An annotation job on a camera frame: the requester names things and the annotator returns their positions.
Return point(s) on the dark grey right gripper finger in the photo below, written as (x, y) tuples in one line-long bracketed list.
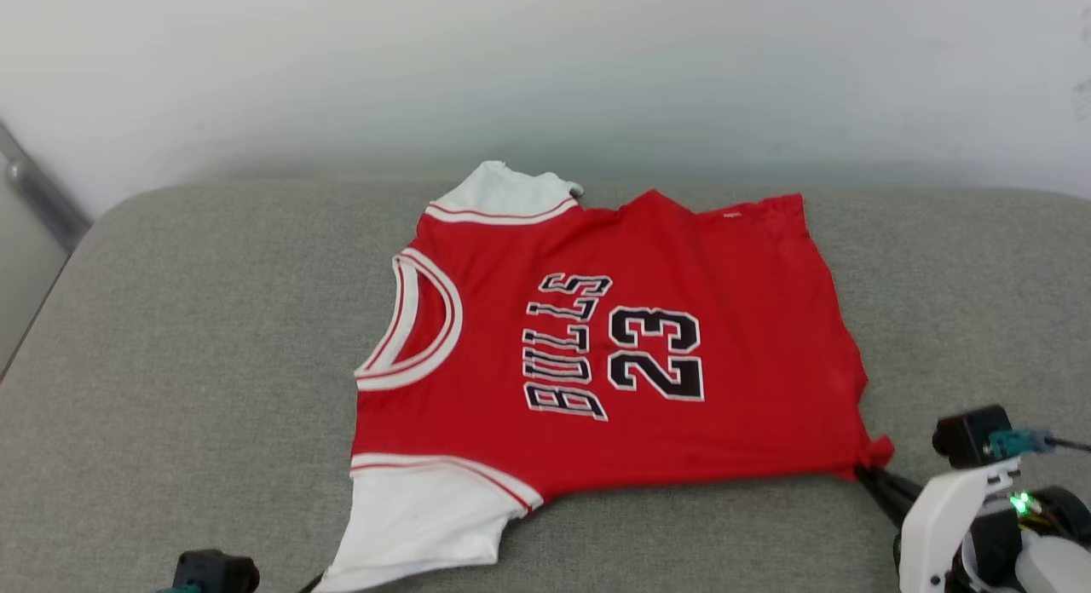
[(885, 501), (895, 484)]

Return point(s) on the grey metal wall trim strip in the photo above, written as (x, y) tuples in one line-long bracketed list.
[(38, 192)]

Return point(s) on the red white Bulls 23 jersey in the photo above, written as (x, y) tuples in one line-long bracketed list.
[(665, 440)]

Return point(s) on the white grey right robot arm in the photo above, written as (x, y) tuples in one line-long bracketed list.
[(1053, 550)]

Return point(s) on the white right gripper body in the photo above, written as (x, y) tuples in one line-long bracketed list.
[(938, 525)]

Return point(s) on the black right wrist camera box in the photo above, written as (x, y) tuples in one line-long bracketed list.
[(967, 435)]

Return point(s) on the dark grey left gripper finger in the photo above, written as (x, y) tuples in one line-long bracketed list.
[(310, 584)]

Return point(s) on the grey fabric sofa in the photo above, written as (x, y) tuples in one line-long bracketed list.
[(213, 363)]

